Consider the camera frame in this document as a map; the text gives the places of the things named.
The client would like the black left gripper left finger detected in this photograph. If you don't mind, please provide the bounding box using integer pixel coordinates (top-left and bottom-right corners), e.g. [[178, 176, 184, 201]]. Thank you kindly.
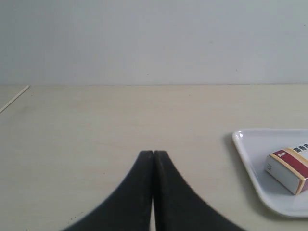
[[65, 151, 154, 231]]

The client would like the white red medicine box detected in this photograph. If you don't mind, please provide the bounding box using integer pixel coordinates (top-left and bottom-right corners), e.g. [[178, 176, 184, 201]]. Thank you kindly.
[[264, 142, 308, 195]]

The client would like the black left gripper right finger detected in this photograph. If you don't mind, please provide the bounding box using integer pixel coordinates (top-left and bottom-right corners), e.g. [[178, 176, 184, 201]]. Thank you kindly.
[[153, 151, 243, 231]]

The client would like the white plastic tray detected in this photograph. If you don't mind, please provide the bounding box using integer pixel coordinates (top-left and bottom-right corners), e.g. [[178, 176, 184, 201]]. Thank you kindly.
[[232, 129, 308, 218]]

